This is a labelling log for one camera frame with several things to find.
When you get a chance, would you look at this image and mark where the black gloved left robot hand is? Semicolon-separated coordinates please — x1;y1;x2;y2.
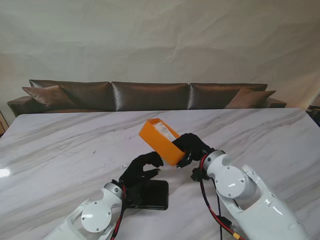
118;151;165;188

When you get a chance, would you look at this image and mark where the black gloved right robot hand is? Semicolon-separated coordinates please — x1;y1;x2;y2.
171;132;216;169

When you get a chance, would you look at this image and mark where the black tissue box base plate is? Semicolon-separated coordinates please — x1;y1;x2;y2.
122;179;170;211

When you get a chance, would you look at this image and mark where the white green tissue pack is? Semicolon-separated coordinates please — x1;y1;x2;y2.
153;122;181;142

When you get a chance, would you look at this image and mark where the orange tissue box cover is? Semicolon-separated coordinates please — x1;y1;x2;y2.
138;118;188;167

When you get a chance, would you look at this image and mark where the brown sofa back cushion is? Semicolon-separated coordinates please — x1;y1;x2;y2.
29;79;113;112
111;81;190;112
189;83;268;110

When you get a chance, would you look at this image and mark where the brown throw pillow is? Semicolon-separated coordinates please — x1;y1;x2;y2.
21;85;76;107
224;87;277;110

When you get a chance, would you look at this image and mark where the dark furniture piece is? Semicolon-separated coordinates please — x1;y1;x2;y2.
306;104;320;126

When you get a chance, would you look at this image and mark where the brown leather sofa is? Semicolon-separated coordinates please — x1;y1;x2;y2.
6;79;288;118

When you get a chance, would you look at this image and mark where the wooden furniture piece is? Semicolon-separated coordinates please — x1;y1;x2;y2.
0;108;7;135

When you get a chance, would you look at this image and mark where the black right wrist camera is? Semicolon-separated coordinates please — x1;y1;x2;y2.
190;167;213;182

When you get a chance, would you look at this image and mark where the red black left arm cable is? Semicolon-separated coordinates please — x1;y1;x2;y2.
109;184;127;240

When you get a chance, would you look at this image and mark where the red black arm cable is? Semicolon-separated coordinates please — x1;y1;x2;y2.
198;154;247;240
109;184;127;240

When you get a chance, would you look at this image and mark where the red black right arm cable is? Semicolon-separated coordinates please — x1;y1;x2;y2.
198;154;247;240

